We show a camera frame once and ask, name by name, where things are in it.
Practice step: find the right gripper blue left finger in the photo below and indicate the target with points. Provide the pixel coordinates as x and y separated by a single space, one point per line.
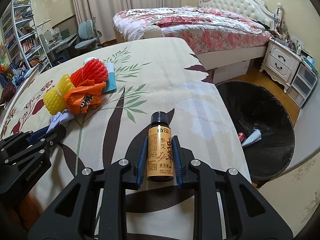
142 162

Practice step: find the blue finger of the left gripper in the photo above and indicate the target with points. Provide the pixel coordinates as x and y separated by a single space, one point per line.
37 135

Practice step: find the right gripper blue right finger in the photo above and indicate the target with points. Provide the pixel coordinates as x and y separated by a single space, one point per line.
177 151

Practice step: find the amber medicine bottle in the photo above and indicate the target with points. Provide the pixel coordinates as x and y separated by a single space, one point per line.
160 156

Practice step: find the yellow foam fruit net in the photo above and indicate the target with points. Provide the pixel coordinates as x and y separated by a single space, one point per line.
53 98

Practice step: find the orange plastic bag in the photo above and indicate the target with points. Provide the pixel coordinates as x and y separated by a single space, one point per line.
84 97

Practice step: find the black woven trash bin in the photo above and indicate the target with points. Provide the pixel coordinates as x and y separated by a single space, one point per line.
254 108

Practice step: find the light blue cloth scrap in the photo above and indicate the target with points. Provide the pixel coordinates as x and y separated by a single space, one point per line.
60 118

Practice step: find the small red can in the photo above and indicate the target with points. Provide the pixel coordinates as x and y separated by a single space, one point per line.
241 137

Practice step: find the floral beige mattress cover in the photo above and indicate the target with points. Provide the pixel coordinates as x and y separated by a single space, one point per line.
157 74

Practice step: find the white crumpled tube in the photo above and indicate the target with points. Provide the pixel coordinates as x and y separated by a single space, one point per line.
254 137

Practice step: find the study desk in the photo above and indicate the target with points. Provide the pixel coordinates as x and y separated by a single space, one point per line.
58 47

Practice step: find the red foam fruit net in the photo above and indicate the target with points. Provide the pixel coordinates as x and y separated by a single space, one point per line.
93 70

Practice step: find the white crumpled tissue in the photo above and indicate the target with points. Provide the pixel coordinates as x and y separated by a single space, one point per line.
89 59

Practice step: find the white and teal tube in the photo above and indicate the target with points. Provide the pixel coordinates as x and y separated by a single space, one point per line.
111 82

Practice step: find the white bookshelf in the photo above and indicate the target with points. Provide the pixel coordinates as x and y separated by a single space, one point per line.
23 45

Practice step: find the cardboard box under bed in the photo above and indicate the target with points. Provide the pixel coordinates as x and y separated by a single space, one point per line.
229 72

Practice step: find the blue-grey desk chair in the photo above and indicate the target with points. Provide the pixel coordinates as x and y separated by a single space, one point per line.
89 36

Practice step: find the white bed with floral quilt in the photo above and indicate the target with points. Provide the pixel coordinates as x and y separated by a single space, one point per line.
217 37

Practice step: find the white two-drawer nightstand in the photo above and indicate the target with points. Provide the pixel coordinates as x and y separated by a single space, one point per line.
280 63

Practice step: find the plastic drawer storage unit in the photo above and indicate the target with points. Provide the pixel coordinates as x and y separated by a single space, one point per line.
302 84

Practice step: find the white tufted headboard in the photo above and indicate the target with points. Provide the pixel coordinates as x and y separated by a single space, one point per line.
254 9

